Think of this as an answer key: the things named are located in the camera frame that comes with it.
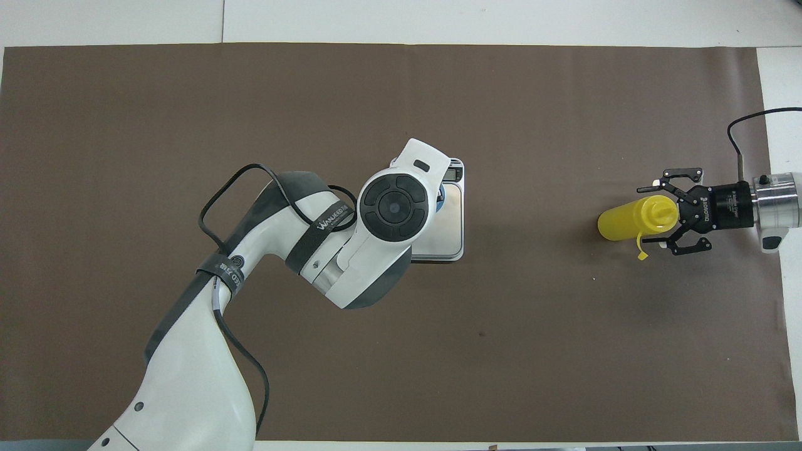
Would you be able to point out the yellow squeeze bottle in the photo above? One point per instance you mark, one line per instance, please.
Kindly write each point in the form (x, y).
(630, 220)

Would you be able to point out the silver digital kitchen scale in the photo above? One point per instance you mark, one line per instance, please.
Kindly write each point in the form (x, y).
(448, 232)

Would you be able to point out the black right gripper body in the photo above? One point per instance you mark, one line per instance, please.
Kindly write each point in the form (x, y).
(720, 207)

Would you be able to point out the brown table mat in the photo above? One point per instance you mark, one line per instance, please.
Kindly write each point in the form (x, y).
(501, 351)

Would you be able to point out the light blue plastic cup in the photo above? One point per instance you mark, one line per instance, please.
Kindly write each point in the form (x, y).
(442, 195)

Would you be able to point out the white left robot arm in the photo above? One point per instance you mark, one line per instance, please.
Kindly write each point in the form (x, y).
(188, 388)

